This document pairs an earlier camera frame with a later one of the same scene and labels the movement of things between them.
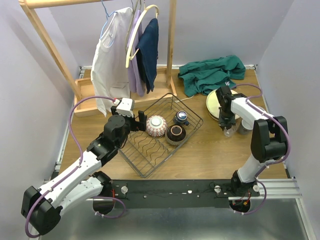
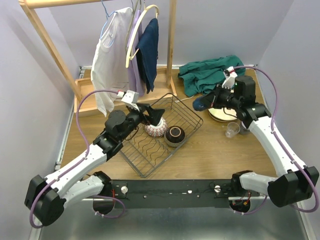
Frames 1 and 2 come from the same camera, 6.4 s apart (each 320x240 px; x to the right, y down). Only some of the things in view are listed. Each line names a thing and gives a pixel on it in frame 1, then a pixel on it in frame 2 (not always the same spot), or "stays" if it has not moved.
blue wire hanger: (106, 22) stays
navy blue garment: (147, 54) stays
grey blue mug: (245, 128) stays
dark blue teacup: (180, 118) → (198, 105)
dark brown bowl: (175, 134) stays
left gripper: (136, 122) → (144, 113)
